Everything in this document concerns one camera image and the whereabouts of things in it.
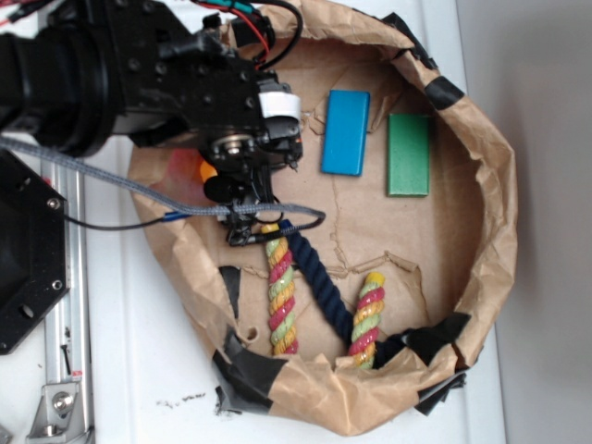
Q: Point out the aluminium extrusion rail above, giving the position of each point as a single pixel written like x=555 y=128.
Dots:
x=67 y=330

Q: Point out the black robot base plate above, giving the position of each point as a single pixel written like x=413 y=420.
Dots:
x=33 y=250

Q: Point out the metal corner bracket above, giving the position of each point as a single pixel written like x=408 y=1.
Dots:
x=59 y=417

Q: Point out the green rectangular block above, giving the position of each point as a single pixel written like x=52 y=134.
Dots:
x=408 y=155

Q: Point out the brown paper basin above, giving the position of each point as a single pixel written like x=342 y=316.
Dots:
x=448 y=258

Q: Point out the yellow rubber duck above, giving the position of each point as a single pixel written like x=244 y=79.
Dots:
x=205 y=171

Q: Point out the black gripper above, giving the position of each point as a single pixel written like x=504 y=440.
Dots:
x=244 y=122

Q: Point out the blue rectangular block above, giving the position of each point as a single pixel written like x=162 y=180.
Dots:
x=345 y=135

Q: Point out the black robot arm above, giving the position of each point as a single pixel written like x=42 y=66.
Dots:
x=131 y=68

